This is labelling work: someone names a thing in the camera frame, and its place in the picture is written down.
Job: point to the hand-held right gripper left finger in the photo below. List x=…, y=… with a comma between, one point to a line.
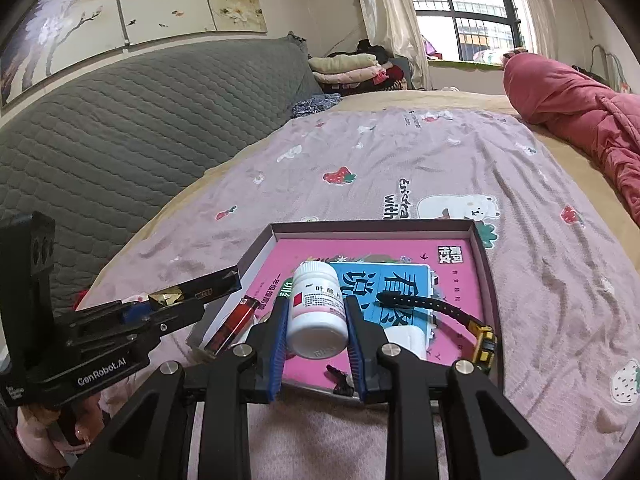
x=277, y=355

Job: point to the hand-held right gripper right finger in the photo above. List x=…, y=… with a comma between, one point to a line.
x=357, y=355

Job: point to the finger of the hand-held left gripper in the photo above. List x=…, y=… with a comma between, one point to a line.
x=135, y=313
x=160, y=327

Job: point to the black hair clip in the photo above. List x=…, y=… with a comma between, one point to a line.
x=340, y=385

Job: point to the white pill bottle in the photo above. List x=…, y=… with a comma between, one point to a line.
x=315, y=320

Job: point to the white earbuds case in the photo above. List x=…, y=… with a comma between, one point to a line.
x=407, y=340

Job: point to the red lipstick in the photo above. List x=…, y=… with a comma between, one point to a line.
x=235, y=322

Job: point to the black and gold lipstick tube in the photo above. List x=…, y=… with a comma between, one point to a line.
x=210, y=285

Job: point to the yellow and black wristwatch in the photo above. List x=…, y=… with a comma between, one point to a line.
x=482, y=347

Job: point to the shallow dark cardboard box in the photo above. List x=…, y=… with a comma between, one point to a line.
x=375, y=230

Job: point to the pink and blue book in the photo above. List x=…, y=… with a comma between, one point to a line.
x=450, y=280

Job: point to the grey quilted headboard cover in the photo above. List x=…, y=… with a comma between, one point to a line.
x=125, y=135

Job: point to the blue floral cloth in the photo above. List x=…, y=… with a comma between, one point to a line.
x=315, y=106

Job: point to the pink folded cloth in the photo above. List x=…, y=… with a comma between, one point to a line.
x=350, y=79

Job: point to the pile of dark clothes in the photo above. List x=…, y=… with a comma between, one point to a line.
x=395, y=75

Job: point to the purple cloth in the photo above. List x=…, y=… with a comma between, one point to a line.
x=431, y=46

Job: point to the red quilted duvet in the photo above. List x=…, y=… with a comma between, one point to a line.
x=560, y=90

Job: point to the sheer white curtain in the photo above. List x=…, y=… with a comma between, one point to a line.
x=390, y=20
x=532, y=5

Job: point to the barred window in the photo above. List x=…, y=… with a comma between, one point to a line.
x=465, y=5

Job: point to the floral wall painting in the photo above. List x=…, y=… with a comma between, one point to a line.
x=125, y=10

